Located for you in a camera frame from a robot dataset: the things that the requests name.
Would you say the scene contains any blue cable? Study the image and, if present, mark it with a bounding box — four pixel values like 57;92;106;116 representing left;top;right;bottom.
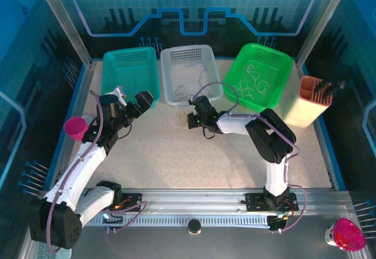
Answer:
175;84;194;100
185;62;208;84

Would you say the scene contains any teal plastic basket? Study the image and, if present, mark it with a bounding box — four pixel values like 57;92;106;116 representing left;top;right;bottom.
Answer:
100;46;162;112

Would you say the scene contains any white plastic basket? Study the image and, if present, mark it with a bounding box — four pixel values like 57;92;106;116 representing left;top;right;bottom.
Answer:
160;45;224;109

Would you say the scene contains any pink plastic goblet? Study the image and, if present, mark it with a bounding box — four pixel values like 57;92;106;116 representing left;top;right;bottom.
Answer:
63;116;89;142

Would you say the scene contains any green plastic basket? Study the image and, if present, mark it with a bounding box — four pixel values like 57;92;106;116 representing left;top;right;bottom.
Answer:
222;43;294;110

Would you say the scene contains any cream holder with terracotta rim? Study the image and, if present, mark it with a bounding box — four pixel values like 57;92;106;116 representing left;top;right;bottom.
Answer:
283;75;334;129

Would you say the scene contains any black round knob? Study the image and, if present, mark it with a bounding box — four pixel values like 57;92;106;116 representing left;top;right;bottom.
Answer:
187;219;202;236

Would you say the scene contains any black tool with grey knob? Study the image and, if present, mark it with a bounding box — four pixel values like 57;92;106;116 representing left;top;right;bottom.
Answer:
321;79;347;105

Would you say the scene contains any pink goblet with silver base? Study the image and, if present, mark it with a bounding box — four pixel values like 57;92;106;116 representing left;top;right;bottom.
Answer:
324;217;367;253

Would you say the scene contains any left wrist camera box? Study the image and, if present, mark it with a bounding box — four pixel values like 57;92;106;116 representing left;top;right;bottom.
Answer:
110;85;129;107

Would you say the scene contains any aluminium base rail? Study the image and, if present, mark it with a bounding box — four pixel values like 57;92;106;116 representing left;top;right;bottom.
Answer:
82;188;352;216

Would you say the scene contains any slotted cable duct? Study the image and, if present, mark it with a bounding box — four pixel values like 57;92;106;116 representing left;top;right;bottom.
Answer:
85;214;271;228

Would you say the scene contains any aluminium frame post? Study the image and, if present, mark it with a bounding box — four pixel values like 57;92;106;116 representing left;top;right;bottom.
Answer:
296;0;353;63
31;0;92;66

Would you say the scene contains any black tool handle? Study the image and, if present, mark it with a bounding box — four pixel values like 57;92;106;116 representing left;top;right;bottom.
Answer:
313;80;333;101

